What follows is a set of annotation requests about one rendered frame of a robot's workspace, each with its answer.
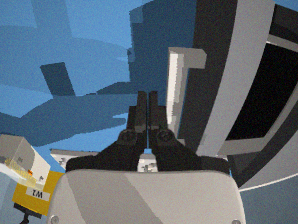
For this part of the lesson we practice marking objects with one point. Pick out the yellow open-top bin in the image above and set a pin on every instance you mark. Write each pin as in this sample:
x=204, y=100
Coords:
x=35, y=199

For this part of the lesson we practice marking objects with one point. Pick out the blue bench mat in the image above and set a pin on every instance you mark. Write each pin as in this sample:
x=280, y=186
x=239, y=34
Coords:
x=70, y=69

